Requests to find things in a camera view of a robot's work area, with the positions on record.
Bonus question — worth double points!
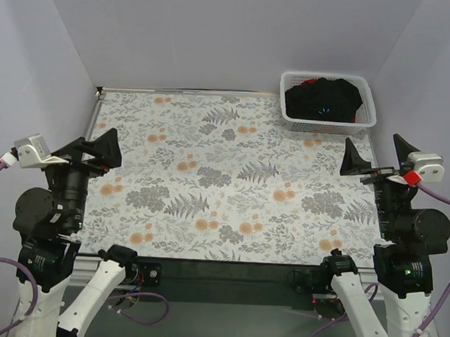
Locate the black t-shirt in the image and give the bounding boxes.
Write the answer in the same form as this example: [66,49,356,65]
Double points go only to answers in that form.
[283,75,365,124]

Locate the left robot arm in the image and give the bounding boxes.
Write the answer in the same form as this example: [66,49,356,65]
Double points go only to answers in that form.
[6,128,139,337]

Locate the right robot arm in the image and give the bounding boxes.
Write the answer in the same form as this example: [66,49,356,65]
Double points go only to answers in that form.
[319,133,450,337]

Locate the white plastic basket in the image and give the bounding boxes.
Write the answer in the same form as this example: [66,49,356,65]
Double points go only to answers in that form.
[279,71,376,135]

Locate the red t-shirt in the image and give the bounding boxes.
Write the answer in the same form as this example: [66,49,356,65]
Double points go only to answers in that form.
[297,78,361,124]

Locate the floral table mat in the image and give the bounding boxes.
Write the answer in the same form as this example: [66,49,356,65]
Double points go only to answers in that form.
[71,87,399,271]

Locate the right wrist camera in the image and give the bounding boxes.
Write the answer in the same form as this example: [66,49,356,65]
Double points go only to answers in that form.
[387,152,445,187]

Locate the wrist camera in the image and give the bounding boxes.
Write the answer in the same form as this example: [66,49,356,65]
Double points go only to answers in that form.
[14,133,69,170]
[387,152,445,187]

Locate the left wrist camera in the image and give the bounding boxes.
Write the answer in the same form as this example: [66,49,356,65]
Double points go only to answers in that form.
[14,133,69,170]

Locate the aluminium table frame rail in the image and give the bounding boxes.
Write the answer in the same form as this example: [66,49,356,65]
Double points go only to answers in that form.
[67,80,388,305]

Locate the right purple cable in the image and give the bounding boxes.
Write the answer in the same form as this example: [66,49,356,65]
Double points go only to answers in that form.
[301,167,450,337]

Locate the purple cable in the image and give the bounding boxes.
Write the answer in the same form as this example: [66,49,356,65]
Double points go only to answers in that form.
[0,152,177,337]
[301,167,450,337]

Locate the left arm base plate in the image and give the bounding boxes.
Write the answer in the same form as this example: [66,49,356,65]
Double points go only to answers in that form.
[122,262,163,287]

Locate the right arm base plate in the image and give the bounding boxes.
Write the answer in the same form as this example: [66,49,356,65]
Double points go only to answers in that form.
[286,268,338,305]

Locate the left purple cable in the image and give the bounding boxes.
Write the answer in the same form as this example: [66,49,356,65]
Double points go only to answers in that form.
[0,152,177,337]

